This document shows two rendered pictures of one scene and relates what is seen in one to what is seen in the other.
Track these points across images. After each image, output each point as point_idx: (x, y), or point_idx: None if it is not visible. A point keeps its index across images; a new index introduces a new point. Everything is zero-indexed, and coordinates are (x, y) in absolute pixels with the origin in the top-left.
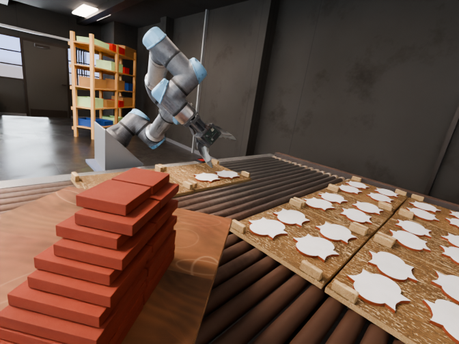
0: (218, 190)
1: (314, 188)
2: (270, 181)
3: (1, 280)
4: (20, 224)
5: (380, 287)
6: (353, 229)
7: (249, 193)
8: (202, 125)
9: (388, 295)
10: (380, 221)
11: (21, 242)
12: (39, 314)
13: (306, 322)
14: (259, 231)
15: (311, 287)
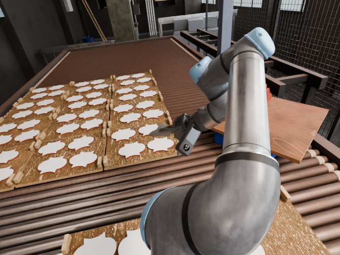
0: None
1: (17, 197)
2: (42, 229)
3: (282, 111)
4: (297, 129)
5: (152, 113)
6: (110, 133)
7: (112, 202)
8: (192, 119)
9: (154, 111)
10: (73, 137)
11: (288, 121)
12: None
13: None
14: (169, 141)
15: (172, 123)
